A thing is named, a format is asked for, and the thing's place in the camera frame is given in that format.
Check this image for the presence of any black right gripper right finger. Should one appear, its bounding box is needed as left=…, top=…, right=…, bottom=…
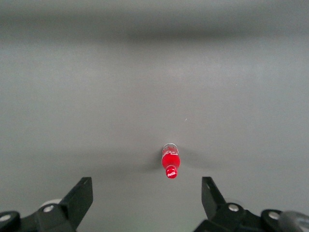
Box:
left=193, top=176, right=287, bottom=232

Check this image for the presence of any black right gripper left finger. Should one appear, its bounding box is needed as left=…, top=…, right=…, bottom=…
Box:
left=0, top=176, right=94, bottom=232

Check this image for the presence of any red cola bottle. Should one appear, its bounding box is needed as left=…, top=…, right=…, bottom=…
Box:
left=161, top=143, right=181, bottom=180

